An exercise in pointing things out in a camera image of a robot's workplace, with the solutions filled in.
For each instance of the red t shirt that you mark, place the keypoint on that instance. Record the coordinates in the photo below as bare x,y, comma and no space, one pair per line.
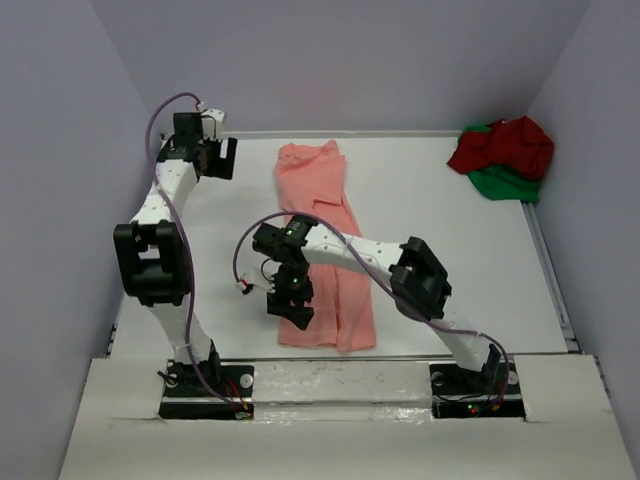
520,144

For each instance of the pink t shirt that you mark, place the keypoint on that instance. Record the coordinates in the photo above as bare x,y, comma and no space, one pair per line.
311,180

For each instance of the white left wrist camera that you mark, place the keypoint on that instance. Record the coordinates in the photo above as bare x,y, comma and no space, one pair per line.
212,121

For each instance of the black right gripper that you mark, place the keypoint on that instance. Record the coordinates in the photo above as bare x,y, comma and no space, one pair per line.
281,298

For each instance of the green t shirt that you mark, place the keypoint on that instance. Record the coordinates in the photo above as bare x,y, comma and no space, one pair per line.
499,182

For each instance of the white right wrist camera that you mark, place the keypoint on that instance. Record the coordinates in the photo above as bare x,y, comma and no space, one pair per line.
254,279

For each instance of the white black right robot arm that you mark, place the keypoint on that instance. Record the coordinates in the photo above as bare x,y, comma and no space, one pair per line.
408,272

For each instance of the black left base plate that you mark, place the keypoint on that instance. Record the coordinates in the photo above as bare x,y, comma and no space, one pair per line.
185,398

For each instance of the white foam strip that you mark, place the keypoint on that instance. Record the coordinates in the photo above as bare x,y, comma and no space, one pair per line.
370,390

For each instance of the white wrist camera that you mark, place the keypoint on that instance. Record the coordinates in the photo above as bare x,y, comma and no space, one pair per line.
212,121
254,279

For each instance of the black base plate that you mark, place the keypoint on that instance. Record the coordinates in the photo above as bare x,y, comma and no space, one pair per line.
185,398
453,396

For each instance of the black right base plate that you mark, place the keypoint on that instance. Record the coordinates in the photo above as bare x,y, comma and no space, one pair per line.
453,396

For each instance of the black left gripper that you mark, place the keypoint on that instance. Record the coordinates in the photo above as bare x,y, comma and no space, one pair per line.
224,168

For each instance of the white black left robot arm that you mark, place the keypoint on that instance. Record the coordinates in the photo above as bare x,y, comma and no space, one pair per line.
153,253

